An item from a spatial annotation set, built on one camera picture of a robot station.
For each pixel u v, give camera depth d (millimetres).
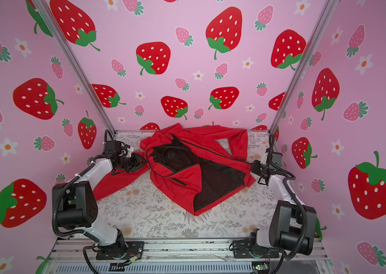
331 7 681
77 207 459
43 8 677
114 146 745
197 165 910
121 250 676
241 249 733
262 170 768
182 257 731
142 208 863
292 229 426
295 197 464
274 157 686
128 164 798
